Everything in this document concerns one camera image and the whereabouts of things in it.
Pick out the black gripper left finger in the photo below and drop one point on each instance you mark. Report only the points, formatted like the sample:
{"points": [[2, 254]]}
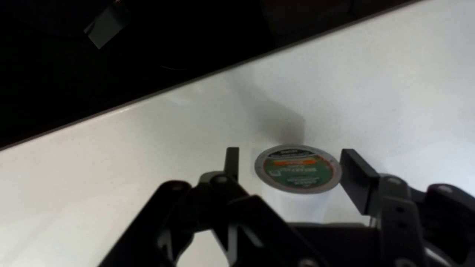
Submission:
{"points": [[248, 231]]}

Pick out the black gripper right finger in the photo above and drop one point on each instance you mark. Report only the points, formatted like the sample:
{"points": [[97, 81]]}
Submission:
{"points": [[441, 219]]}

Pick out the white coffee pod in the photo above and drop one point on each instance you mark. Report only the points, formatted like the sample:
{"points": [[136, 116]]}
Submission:
{"points": [[299, 170]]}

